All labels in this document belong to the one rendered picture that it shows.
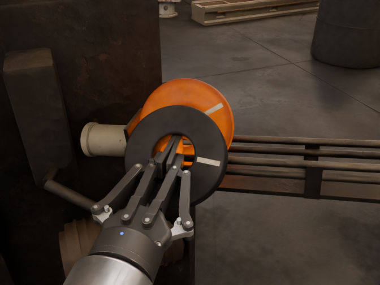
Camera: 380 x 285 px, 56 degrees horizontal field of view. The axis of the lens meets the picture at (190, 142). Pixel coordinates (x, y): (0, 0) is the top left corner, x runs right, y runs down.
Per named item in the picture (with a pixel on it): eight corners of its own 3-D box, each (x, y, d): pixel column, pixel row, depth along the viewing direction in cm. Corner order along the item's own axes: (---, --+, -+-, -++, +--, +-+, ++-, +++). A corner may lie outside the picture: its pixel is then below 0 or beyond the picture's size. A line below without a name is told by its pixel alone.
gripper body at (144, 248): (86, 288, 40) (119, 225, 47) (159, 305, 38) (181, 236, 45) (71, 246, 35) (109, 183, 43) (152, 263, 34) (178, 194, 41)
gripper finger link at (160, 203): (138, 221, 40) (150, 224, 40) (171, 160, 48) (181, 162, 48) (142, 244, 42) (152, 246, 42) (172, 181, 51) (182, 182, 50)
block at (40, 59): (35, 160, 75) (3, 48, 62) (74, 152, 77) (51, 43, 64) (37, 191, 66) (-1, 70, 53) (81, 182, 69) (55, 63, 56)
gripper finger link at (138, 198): (135, 242, 43) (124, 241, 43) (159, 179, 51) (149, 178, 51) (131, 221, 40) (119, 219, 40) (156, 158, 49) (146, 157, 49)
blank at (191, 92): (172, 187, 61) (165, 191, 58) (130, 108, 63) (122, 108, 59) (251, 145, 57) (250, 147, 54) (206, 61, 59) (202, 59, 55)
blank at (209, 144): (120, 196, 56) (110, 194, 53) (146, 104, 59) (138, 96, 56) (215, 220, 51) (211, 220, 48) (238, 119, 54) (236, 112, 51)
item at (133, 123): (150, 159, 66) (139, 107, 61) (153, 159, 66) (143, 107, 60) (135, 184, 60) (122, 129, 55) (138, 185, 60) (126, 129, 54)
